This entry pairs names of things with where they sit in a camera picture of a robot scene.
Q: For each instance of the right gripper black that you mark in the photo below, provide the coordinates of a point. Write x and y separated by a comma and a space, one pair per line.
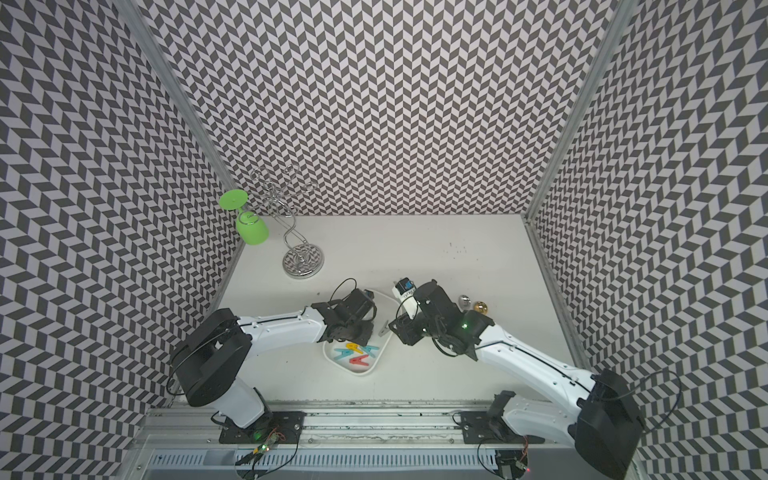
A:
405, 331

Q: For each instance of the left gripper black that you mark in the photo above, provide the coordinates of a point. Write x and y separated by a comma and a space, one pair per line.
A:
365, 339

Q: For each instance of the teal clothespin bottom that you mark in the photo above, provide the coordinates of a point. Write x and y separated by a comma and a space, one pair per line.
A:
343, 353

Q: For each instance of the teal clothespin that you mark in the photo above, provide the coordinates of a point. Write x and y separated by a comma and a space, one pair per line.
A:
343, 353
371, 350

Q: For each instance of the white plastic storage box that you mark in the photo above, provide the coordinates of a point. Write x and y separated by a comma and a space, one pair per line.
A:
386, 308

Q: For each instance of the red clothespin bottom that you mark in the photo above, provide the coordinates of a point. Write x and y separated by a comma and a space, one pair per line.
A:
360, 361

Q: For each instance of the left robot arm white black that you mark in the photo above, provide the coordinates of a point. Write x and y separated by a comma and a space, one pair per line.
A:
206, 365

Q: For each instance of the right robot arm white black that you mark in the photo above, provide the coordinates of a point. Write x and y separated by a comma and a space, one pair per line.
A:
594, 413

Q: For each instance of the gold spoon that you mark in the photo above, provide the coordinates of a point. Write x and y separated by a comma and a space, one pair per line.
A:
480, 307

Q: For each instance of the green plastic wine glass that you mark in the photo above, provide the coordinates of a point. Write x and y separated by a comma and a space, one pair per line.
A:
251, 227

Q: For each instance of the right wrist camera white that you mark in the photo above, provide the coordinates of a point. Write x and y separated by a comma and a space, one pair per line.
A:
403, 291

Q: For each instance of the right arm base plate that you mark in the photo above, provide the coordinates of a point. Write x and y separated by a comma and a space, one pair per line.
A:
503, 427

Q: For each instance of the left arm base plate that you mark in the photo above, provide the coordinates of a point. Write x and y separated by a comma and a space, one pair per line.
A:
286, 425

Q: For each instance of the aluminium rail frame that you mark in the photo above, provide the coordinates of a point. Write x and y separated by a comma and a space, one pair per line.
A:
345, 440

